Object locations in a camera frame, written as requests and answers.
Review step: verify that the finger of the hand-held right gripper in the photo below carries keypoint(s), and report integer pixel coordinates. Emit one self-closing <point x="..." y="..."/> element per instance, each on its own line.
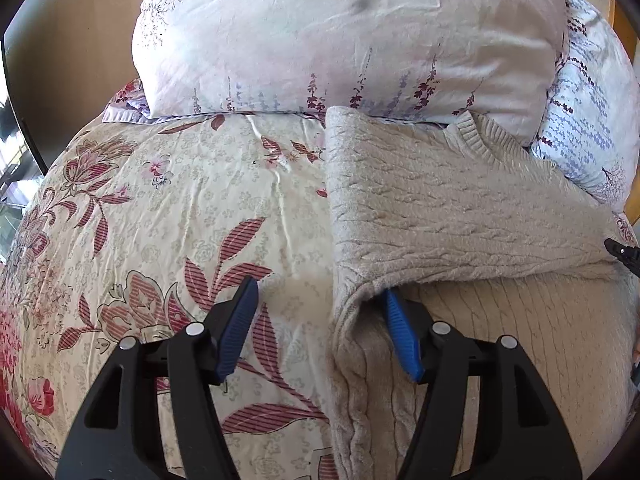
<point x="625" y="254"/>

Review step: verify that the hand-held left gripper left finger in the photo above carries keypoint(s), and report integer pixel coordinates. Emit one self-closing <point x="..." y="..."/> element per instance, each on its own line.
<point x="239" y="329"/>

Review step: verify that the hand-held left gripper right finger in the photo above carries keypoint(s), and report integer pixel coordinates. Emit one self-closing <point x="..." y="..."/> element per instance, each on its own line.
<point x="403" y="336"/>

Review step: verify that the cream floral bed quilt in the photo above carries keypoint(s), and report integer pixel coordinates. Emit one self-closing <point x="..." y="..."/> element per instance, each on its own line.
<point x="165" y="240"/>

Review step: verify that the white purple-flowered pillow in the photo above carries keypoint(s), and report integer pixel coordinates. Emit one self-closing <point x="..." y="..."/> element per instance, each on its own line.
<point x="587" y="110"/>

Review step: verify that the white floral pillow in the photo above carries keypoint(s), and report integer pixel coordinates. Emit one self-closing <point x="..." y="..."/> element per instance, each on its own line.
<point x="345" y="35"/>

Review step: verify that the wooden headboard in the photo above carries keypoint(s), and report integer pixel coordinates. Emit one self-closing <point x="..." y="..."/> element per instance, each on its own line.
<point x="75" y="25"/>

